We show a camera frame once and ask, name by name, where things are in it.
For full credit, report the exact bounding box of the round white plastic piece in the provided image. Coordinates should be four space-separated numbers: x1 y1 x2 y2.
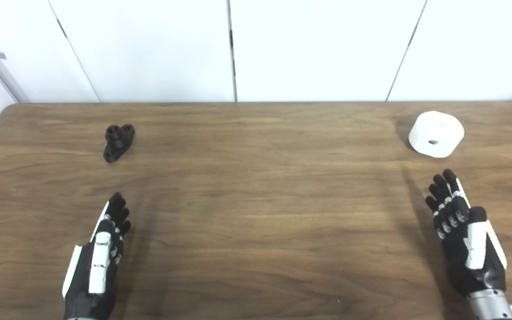
408 111 465 158

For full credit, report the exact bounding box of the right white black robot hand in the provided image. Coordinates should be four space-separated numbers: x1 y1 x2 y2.
425 168 508 297

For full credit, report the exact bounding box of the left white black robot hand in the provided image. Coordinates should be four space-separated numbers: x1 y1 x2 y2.
62 192 131 319

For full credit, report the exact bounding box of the black plastic holder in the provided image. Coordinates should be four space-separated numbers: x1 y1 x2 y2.
103 124 135 163

